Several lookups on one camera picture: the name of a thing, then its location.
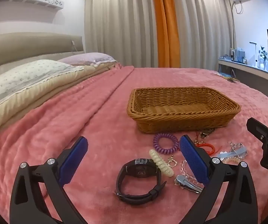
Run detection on black wrist watch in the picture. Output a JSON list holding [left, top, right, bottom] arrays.
[[115, 158, 167, 203]]

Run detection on white desk lamp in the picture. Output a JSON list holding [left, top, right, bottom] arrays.
[[250, 42, 259, 67]]

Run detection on beige quilt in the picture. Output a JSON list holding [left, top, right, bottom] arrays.
[[0, 62, 121, 143]]

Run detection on white flower vase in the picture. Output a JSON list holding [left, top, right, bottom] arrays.
[[258, 45, 268, 69]]

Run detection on small things on blanket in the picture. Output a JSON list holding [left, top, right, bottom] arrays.
[[214, 72, 240, 83]]

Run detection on row of books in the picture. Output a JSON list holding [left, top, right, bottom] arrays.
[[230, 47, 247, 62]]

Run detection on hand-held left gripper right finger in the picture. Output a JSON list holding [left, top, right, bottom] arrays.
[[179, 135, 258, 224]]

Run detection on clear plastic chain bracelet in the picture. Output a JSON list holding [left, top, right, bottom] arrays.
[[179, 159, 198, 185]]

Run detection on white desk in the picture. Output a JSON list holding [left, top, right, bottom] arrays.
[[218, 57, 268, 83]]

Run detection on brown wicker basket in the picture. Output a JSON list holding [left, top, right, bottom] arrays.
[[127, 87, 241, 134]]

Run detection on purple spiral hair tie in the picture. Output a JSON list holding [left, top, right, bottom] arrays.
[[153, 133, 179, 154]]

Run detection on purple pillow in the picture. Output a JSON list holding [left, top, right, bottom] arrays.
[[58, 52, 117, 67]]

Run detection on metal keychain clasp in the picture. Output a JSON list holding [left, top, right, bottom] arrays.
[[199, 128, 216, 139]]

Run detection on small square metal charm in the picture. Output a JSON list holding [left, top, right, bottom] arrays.
[[167, 155, 177, 168]]

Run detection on orange curtain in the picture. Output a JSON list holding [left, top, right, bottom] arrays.
[[151, 0, 180, 68]]

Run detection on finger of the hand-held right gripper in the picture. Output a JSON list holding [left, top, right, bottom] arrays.
[[246, 118, 268, 143]]

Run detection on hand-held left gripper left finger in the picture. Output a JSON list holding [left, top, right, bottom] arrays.
[[9, 136, 89, 224]]

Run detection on pink fleece blanket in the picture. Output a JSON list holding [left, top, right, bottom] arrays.
[[0, 65, 268, 224]]

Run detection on silver hair accessory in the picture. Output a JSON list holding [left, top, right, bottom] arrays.
[[227, 141, 249, 157]]

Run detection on silver metal hair clip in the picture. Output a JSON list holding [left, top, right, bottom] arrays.
[[174, 174, 204, 194]]

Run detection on white floral pillow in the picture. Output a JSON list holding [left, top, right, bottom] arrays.
[[0, 59, 84, 111]]

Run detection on grey curtain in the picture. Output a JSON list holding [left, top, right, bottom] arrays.
[[84, 0, 236, 70]]

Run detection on cream spiral hair tie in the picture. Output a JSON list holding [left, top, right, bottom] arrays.
[[148, 149, 174, 176]]

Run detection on red cord charm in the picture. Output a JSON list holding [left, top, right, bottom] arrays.
[[193, 133, 222, 155]]

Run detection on beige padded headboard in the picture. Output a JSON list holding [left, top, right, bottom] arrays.
[[0, 33, 84, 73]]

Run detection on light blue hair band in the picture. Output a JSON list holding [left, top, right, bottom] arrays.
[[218, 148, 247, 166]]

